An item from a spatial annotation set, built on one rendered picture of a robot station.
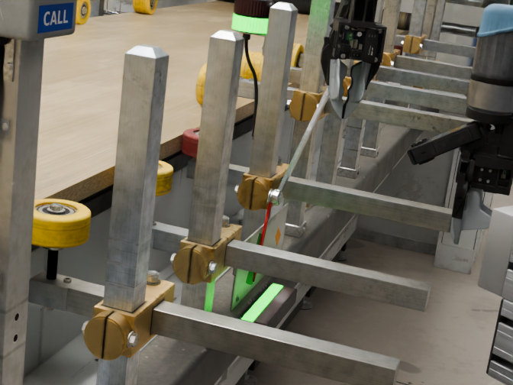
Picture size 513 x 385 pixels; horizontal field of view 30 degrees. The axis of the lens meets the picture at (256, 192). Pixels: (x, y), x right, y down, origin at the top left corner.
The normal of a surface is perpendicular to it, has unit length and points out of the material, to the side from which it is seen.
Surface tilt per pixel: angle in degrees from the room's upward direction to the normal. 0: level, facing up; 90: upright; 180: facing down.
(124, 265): 90
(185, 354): 0
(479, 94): 90
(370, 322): 0
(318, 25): 90
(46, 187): 0
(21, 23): 90
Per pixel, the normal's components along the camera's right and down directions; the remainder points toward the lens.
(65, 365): 0.12, -0.95
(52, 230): 0.09, 0.29
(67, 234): 0.55, 0.30
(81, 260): 0.94, 0.20
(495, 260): -0.77, 0.08
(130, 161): -0.30, 0.23
